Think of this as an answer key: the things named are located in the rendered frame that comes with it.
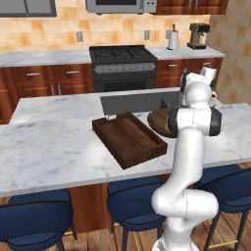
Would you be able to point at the long brown base cupboards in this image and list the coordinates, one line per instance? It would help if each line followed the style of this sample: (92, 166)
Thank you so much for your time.
(42, 81)

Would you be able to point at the brown wooden island cabinet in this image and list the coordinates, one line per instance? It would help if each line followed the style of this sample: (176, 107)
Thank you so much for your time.
(90, 209)

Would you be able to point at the brown coffee machine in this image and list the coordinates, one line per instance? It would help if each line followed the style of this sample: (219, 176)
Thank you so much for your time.
(198, 35)

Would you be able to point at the round wooden board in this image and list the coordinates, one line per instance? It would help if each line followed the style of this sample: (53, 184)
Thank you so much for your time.
(159, 121)

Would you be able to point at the grey sink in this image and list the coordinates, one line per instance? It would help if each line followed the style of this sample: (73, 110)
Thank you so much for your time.
(137, 102)

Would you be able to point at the brown wooden wall cupboards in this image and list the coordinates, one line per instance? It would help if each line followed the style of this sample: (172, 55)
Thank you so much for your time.
(191, 6)

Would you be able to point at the grey microwave oven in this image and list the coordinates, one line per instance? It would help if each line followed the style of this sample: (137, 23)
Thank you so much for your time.
(119, 6)

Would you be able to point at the blue stool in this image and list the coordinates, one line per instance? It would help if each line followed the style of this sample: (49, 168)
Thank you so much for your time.
(232, 189)
(135, 202)
(34, 217)

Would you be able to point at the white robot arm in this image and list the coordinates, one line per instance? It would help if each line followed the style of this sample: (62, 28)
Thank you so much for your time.
(189, 157)

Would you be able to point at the short brown base cupboards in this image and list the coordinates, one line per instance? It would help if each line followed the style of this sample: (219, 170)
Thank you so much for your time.
(171, 72)

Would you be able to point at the black range with oven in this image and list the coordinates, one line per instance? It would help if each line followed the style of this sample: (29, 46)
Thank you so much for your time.
(123, 67)

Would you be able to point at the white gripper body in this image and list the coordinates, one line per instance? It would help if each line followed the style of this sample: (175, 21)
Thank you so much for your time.
(208, 71)

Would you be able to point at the grey wall socket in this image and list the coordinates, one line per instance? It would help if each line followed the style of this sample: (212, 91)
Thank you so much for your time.
(147, 35)
(79, 36)
(167, 34)

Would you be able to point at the grey wall cupboards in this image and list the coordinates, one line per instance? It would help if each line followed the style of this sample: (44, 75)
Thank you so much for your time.
(27, 7)

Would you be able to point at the dark wooden tray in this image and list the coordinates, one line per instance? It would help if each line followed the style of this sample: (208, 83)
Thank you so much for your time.
(130, 139)

